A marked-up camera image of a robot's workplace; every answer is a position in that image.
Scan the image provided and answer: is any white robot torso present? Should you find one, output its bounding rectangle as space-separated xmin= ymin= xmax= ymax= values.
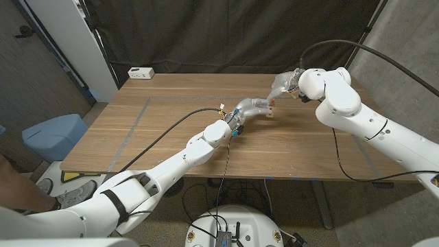
xmin=185 ymin=204 xmax=285 ymax=247

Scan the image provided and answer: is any black backdrop stand pole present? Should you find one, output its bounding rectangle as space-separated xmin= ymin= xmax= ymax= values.
xmin=342 ymin=0 xmax=390 ymax=75
xmin=79 ymin=0 xmax=121 ymax=90

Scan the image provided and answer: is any black floor device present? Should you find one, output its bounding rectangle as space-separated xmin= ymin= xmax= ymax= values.
xmin=291 ymin=233 xmax=309 ymax=247

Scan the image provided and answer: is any round black floor grille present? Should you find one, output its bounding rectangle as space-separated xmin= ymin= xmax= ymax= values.
xmin=164 ymin=176 xmax=185 ymax=198

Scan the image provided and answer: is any grey electronics module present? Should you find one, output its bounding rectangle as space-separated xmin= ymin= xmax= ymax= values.
xmin=215 ymin=230 xmax=233 ymax=247

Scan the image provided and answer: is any black backdrop curtain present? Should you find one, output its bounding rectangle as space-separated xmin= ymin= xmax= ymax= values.
xmin=80 ymin=0 xmax=390 ymax=86

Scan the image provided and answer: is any black floor cable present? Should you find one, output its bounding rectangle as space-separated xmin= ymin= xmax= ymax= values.
xmin=180 ymin=183 xmax=210 ymax=224

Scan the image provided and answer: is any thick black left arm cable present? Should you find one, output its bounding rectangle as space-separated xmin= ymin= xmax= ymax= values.
xmin=118 ymin=108 xmax=226 ymax=174

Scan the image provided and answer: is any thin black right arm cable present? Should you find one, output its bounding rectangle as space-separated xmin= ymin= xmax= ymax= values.
xmin=317 ymin=99 xmax=439 ymax=183

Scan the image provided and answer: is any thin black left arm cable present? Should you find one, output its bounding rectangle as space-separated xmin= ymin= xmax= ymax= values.
xmin=128 ymin=135 xmax=234 ymax=239

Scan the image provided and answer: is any person's bare leg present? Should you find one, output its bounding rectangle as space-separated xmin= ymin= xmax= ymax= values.
xmin=0 ymin=154 xmax=61 ymax=213

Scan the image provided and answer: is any white floor cable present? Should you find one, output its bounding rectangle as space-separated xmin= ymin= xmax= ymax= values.
xmin=263 ymin=178 xmax=274 ymax=217

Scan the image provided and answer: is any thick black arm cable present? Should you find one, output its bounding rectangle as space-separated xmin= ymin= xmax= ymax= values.
xmin=299 ymin=39 xmax=439 ymax=97
xmin=118 ymin=108 xmax=226 ymax=174

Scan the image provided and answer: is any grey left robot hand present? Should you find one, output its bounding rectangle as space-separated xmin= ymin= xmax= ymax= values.
xmin=224 ymin=97 xmax=274 ymax=132

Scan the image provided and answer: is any dark wall rail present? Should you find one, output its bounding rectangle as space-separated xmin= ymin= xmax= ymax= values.
xmin=12 ymin=0 xmax=97 ymax=104

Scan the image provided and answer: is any white cabinet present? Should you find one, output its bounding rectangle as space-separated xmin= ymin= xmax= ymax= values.
xmin=25 ymin=0 xmax=119 ymax=103

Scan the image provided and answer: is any large wooden board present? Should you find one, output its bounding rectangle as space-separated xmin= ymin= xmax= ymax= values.
xmin=108 ymin=96 xmax=387 ymax=179

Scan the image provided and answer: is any white floor platform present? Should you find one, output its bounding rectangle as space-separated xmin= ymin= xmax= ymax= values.
xmin=34 ymin=161 xmax=108 ymax=213

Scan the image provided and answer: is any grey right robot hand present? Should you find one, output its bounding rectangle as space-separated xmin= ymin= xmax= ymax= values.
xmin=266 ymin=68 xmax=305 ymax=106

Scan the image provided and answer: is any light blue stool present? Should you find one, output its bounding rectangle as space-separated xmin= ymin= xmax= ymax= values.
xmin=21 ymin=113 xmax=89 ymax=164

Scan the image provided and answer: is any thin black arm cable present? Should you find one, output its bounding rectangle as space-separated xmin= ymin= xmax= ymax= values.
xmin=317 ymin=99 xmax=439 ymax=183
xmin=128 ymin=135 xmax=234 ymax=239

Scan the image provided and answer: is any grey table leg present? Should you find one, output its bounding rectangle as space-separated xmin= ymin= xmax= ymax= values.
xmin=310 ymin=180 xmax=334 ymax=230

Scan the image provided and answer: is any grey sneaker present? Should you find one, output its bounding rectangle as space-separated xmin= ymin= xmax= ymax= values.
xmin=34 ymin=177 xmax=55 ymax=196
xmin=53 ymin=180 xmax=98 ymax=210

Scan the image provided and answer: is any white power strip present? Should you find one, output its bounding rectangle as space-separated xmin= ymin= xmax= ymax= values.
xmin=127 ymin=67 xmax=156 ymax=80

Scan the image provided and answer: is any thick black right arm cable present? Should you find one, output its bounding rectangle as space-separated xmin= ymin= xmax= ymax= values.
xmin=299 ymin=39 xmax=439 ymax=97

